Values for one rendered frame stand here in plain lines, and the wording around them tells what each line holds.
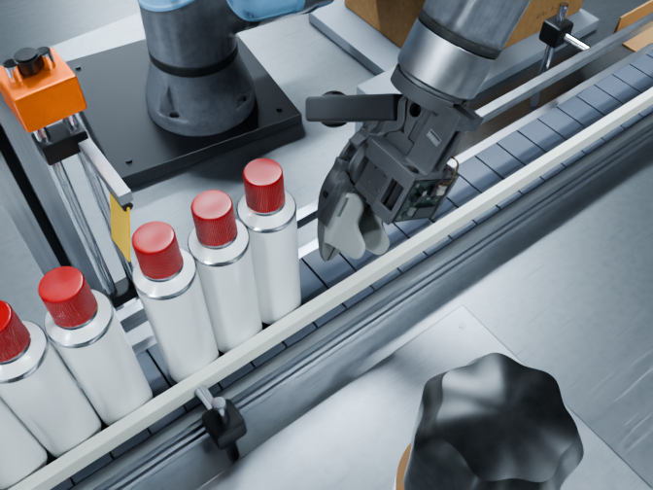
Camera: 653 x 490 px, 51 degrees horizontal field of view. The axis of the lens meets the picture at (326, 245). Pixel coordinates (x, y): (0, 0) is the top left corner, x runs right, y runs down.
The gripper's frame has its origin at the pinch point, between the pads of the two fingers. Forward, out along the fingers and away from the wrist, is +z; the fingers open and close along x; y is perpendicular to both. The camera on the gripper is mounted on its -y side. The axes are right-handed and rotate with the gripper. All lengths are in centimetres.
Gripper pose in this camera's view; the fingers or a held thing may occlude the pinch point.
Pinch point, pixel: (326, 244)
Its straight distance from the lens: 69.7
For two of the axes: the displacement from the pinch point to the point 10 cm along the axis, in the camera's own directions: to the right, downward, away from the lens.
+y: 6.0, 6.3, -4.9
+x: 6.9, -1.1, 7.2
